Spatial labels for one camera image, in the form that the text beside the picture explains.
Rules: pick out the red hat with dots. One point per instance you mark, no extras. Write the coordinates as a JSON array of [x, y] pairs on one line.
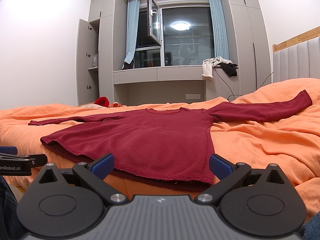
[[102, 101]]

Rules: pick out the open window sash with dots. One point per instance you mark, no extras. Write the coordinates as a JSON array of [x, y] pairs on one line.
[[153, 18]]

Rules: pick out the grey built-in desk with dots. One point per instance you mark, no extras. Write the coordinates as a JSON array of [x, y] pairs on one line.
[[170, 84]]

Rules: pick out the right light blue curtain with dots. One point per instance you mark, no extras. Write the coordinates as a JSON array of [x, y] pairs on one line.
[[221, 47]]

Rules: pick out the black cloth on desk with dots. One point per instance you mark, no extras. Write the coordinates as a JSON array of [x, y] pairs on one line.
[[229, 68]]

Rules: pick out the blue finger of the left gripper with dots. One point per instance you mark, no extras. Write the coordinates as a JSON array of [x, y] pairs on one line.
[[8, 150]]

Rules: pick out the grey tall wardrobe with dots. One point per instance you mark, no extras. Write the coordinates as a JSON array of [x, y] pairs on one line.
[[251, 44]]

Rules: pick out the grey padded headboard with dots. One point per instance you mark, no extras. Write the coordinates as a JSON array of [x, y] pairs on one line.
[[297, 57]]

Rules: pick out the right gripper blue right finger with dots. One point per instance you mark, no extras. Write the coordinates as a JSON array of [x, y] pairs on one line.
[[231, 177]]

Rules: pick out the white cloth on desk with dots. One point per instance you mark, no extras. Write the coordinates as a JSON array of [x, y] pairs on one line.
[[209, 64]]

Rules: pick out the white wall socket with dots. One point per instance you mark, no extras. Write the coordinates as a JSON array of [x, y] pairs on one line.
[[193, 96]]

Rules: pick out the dark red knit sweater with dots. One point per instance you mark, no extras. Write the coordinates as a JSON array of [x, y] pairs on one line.
[[173, 144]]

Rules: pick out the floral pink pillow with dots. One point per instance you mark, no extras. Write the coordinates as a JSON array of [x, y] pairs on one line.
[[92, 105]]

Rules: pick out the grey open wardrobe door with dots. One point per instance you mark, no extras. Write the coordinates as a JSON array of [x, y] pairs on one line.
[[86, 73]]

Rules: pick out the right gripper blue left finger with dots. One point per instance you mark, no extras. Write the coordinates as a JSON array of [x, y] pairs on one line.
[[91, 176]]

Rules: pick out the light blue curtain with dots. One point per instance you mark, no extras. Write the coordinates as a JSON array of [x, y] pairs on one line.
[[131, 29], [221, 47]]

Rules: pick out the left light blue curtain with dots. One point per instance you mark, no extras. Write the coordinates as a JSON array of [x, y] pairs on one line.
[[131, 29]]

